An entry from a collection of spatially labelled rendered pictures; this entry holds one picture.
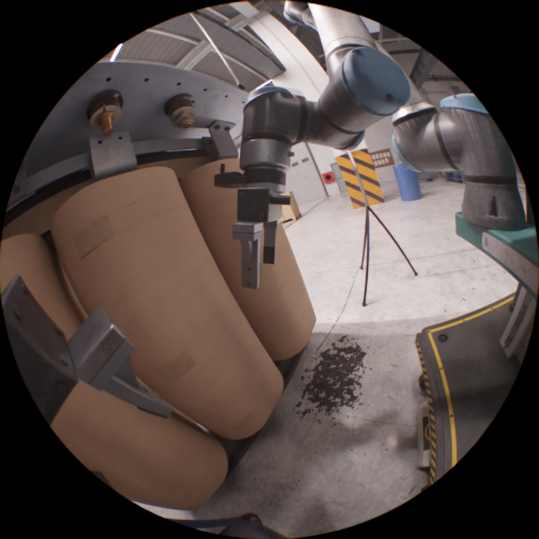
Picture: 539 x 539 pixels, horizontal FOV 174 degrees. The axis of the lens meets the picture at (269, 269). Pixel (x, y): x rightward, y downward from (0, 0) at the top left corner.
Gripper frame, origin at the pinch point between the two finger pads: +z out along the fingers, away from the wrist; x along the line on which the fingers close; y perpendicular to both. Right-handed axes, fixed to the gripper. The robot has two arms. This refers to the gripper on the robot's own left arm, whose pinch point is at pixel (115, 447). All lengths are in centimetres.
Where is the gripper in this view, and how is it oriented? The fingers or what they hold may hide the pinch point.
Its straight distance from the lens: 20.1
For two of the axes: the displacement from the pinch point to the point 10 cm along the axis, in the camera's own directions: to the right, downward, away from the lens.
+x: -4.1, 5.8, -7.0
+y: -9.1, -2.1, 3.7
